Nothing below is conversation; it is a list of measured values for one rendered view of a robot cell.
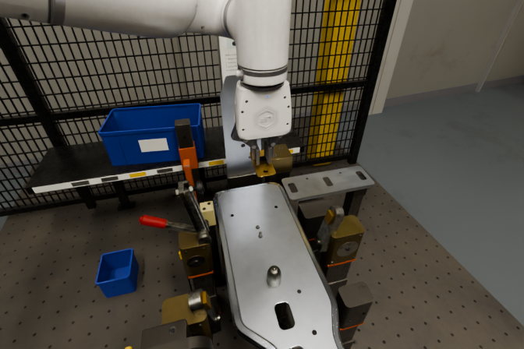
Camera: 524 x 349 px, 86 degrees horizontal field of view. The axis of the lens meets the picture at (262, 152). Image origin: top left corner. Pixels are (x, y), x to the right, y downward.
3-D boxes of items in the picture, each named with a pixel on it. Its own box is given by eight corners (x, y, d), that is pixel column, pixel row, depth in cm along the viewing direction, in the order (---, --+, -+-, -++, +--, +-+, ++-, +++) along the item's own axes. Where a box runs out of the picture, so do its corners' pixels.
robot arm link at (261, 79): (239, 73, 42) (240, 92, 44) (295, 68, 44) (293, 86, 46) (230, 56, 49) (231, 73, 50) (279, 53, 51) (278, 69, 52)
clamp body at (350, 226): (351, 300, 90) (377, 230, 70) (316, 309, 88) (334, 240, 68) (341, 281, 96) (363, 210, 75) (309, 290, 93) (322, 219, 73)
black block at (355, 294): (360, 350, 79) (387, 297, 62) (328, 361, 77) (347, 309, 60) (351, 330, 83) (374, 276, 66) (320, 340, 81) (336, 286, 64)
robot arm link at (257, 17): (224, 58, 47) (257, 75, 42) (217, -35, 40) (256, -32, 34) (263, 50, 52) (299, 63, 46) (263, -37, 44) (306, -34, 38)
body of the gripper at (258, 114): (236, 86, 44) (239, 145, 50) (298, 79, 46) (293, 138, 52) (228, 69, 50) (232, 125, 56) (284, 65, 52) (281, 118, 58)
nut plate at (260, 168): (276, 174, 56) (276, 169, 55) (257, 177, 55) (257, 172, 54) (265, 150, 63) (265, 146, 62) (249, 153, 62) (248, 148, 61)
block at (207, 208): (224, 284, 94) (214, 209, 73) (214, 287, 93) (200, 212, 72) (223, 275, 97) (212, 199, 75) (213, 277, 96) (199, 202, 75)
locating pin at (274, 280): (282, 289, 64) (283, 273, 60) (268, 292, 63) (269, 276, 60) (277, 276, 67) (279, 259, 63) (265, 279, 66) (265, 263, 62)
